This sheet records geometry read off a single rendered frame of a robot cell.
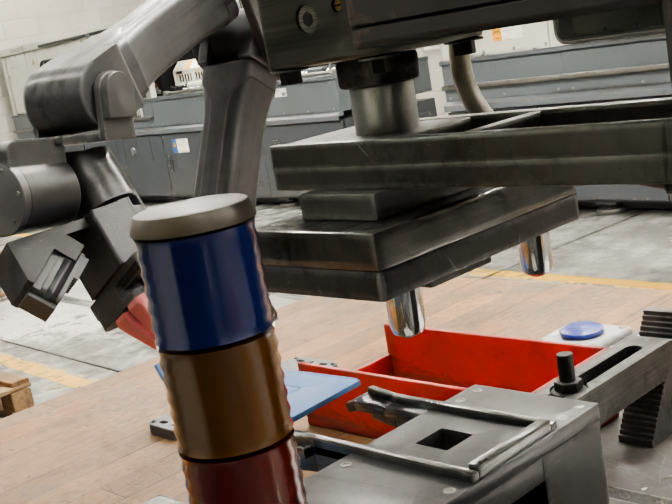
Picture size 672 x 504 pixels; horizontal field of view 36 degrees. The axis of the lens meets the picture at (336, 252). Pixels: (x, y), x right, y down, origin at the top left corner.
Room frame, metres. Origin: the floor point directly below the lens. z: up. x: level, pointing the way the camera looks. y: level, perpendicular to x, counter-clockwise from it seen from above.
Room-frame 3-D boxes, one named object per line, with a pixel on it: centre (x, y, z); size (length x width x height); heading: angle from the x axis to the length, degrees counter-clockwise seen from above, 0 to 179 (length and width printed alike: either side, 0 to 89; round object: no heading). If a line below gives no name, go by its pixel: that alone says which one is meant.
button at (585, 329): (0.94, -0.22, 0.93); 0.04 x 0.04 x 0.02
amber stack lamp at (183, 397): (0.32, 0.04, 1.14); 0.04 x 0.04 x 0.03
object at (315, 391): (0.76, 0.08, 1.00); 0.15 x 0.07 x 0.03; 44
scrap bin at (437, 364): (0.86, -0.08, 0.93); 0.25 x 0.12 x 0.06; 43
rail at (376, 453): (0.60, -0.01, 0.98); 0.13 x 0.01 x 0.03; 43
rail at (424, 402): (0.65, -0.07, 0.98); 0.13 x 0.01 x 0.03; 43
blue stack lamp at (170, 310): (0.32, 0.04, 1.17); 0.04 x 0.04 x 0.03
